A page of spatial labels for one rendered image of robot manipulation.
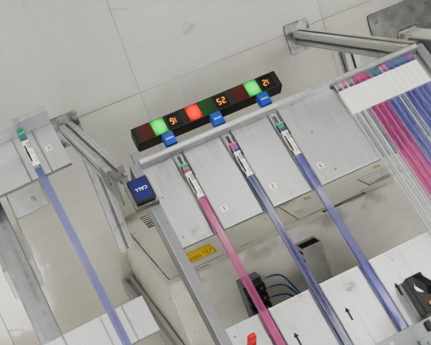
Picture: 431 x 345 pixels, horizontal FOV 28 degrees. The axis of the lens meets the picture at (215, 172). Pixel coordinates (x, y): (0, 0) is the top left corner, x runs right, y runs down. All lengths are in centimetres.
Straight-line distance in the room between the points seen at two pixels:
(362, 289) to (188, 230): 35
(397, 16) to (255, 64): 48
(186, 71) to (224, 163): 78
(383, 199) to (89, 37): 92
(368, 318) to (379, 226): 49
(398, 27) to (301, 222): 94
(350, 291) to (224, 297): 42
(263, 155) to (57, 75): 83
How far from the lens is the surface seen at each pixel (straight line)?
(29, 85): 240
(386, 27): 273
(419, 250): 172
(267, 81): 186
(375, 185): 210
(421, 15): 279
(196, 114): 181
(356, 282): 167
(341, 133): 180
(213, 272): 195
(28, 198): 244
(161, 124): 180
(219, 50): 252
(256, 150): 176
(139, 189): 167
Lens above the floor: 237
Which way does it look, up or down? 67 degrees down
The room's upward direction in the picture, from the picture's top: 122 degrees clockwise
